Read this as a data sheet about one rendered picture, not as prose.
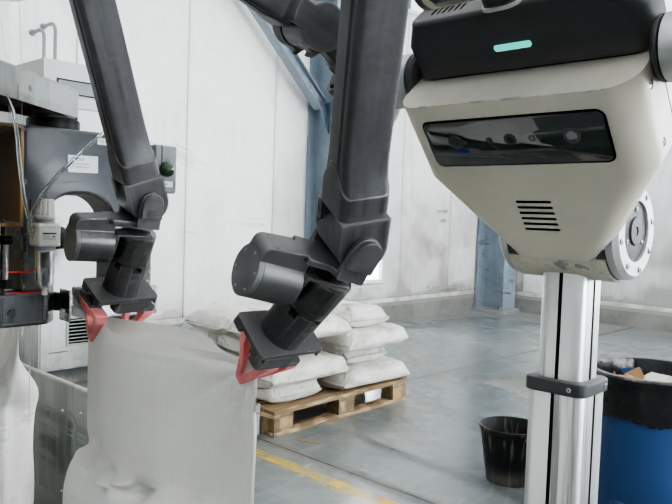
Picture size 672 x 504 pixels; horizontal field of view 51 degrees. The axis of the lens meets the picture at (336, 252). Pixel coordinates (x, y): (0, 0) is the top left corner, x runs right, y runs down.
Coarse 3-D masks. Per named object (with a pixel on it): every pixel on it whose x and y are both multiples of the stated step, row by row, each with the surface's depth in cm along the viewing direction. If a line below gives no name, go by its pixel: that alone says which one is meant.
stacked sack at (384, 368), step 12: (372, 360) 463; (384, 360) 463; (396, 360) 468; (348, 372) 433; (360, 372) 437; (372, 372) 443; (384, 372) 451; (396, 372) 460; (408, 372) 469; (324, 384) 439; (336, 384) 430; (348, 384) 429; (360, 384) 437
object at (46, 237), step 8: (48, 200) 113; (40, 208) 113; (48, 208) 113; (40, 216) 113; (48, 216) 113; (32, 224) 114; (40, 224) 112; (48, 224) 113; (56, 224) 114; (40, 232) 112; (48, 232) 113; (56, 232) 114; (32, 240) 114; (40, 240) 112; (48, 240) 113; (56, 240) 114; (32, 248) 116; (40, 248) 113; (48, 248) 113; (32, 256) 116
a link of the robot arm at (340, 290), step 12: (312, 276) 76; (324, 276) 78; (312, 288) 77; (324, 288) 77; (336, 288) 78; (348, 288) 79; (300, 300) 79; (312, 300) 78; (324, 300) 78; (336, 300) 78; (300, 312) 79; (312, 312) 79; (324, 312) 79
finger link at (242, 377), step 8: (240, 336) 86; (240, 344) 87; (248, 344) 87; (240, 352) 87; (248, 352) 87; (240, 360) 88; (240, 368) 88; (240, 376) 88; (248, 376) 87; (256, 376) 85
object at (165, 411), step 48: (96, 336) 119; (144, 336) 115; (192, 336) 108; (96, 384) 119; (144, 384) 98; (192, 384) 94; (240, 384) 89; (96, 432) 119; (144, 432) 98; (192, 432) 94; (240, 432) 90; (96, 480) 103; (144, 480) 98; (192, 480) 95; (240, 480) 90
